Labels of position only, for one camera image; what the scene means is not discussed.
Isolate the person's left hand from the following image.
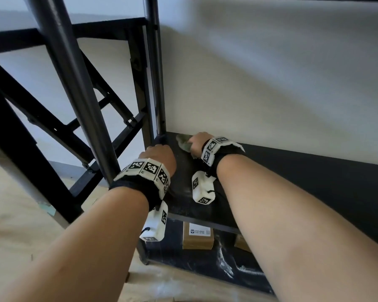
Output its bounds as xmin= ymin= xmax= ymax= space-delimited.
xmin=137 ymin=143 xmax=177 ymax=186

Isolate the person's right hand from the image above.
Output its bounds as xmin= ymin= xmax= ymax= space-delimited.
xmin=188 ymin=132 xmax=215 ymax=159

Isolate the green and pink cleaning cloth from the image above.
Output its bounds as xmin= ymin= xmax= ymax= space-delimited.
xmin=176 ymin=133 xmax=193 ymax=153

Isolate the group of brown cardboard boxes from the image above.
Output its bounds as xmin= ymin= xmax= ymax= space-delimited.
xmin=182 ymin=221 xmax=252 ymax=254

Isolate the dark metal shelf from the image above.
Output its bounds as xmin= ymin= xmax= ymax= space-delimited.
xmin=24 ymin=0 xmax=378 ymax=296

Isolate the person's left forearm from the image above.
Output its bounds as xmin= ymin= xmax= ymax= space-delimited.
xmin=0 ymin=185 xmax=150 ymax=302

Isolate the person's right forearm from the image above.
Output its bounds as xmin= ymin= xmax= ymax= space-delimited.
xmin=215 ymin=154 xmax=378 ymax=302

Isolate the black marker wristband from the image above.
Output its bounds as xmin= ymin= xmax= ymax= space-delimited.
xmin=201 ymin=136 xmax=246 ymax=178
xmin=108 ymin=158 xmax=171 ymax=211

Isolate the white marker cube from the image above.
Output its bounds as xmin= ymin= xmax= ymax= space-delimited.
xmin=191 ymin=171 xmax=216 ymax=206

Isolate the black low table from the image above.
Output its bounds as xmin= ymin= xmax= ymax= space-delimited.
xmin=0 ymin=17 xmax=155 ymax=230

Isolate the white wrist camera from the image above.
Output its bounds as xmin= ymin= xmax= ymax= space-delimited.
xmin=139 ymin=200 xmax=168 ymax=242

